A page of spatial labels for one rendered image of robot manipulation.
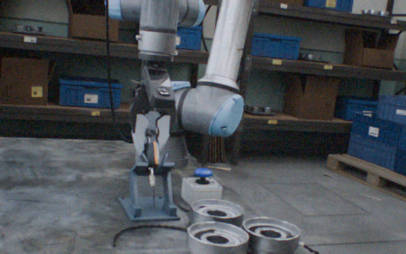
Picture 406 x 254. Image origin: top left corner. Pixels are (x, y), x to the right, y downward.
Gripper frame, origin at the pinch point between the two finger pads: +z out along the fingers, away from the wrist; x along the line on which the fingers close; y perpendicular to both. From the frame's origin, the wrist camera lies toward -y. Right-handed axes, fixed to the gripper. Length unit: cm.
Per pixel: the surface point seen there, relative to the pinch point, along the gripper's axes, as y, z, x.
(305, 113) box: 323, 42, -246
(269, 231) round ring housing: -22.0, 9.3, -17.8
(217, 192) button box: -1.7, 8.5, -15.6
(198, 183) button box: 0.9, 7.4, -11.9
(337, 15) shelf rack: 315, -53, -260
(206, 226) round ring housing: -20.2, 8.5, -5.7
